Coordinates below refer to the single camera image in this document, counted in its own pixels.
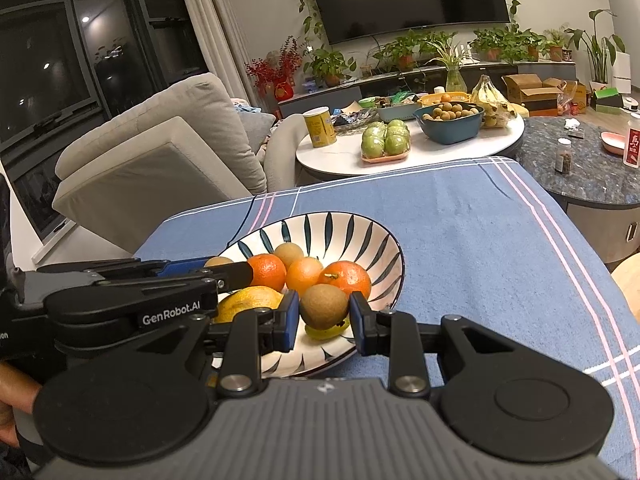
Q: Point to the tall leafy plant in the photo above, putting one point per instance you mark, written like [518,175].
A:
[595,45]

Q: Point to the potted green plant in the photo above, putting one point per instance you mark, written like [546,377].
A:
[405,62]
[532,52]
[492,55]
[332,80]
[556,52]

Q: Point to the dark marble round table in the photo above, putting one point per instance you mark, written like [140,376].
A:
[590,180]

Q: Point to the glass vase with plant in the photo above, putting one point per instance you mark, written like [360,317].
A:
[454,80]

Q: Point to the person's left hand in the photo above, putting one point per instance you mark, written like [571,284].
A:
[17,400]

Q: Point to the orange basket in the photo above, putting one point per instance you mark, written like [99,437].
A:
[435,96]

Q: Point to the dark blue bowl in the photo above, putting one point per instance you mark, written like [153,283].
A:
[450,132]

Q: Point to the snack bags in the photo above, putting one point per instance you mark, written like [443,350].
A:
[352,119]

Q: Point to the pink fruit tray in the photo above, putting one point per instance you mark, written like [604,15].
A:
[385,161]

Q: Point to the beige sofa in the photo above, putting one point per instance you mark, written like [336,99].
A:
[165,160]

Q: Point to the pink dish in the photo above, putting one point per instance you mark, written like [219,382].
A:
[611,143]

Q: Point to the white curtain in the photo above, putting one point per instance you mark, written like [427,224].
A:
[215,20]

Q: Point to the yellow can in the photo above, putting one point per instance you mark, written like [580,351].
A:
[320,130]

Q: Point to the green apple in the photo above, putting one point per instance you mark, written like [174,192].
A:
[374,147]
[397,129]
[398,145]
[375,134]

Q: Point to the small spice jar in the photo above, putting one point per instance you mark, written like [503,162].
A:
[563,157]

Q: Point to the large mandarin orange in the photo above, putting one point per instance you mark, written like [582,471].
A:
[347,280]

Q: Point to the blue striped tablecloth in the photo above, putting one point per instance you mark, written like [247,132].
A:
[475,235]

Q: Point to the striped ceramic bowl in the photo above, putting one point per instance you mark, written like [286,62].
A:
[350,240]

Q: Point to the bunch of bananas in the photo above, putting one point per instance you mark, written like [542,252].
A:
[492,100]

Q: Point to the pile of longans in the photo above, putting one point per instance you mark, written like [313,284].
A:
[447,111]

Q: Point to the white round coffee table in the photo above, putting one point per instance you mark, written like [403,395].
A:
[345,157]

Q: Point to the small brown round fruit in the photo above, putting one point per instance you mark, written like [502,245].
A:
[289,255]
[219,261]

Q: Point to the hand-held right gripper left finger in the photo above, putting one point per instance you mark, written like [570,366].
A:
[289,322]

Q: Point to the large yellow citrus fruit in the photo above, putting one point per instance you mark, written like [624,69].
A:
[250,301]

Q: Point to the television cabinet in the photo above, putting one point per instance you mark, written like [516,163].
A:
[330,95]

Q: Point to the white tall appliance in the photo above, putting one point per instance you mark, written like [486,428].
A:
[622,72]

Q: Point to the cardboard boxes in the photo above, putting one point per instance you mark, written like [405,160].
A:
[535,92]

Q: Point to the green box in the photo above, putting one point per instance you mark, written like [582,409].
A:
[606,97]

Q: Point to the large brown round fruit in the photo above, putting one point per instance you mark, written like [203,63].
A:
[324,307]

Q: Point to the white bottle red label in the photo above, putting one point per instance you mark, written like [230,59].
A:
[632,142]

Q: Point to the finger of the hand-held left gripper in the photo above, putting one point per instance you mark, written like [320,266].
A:
[125,266]
[230,277]

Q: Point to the red berry plant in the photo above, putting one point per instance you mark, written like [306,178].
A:
[275,67]

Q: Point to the dark window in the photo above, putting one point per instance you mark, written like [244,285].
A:
[75,60]

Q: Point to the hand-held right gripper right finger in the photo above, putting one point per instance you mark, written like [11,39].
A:
[357,325]

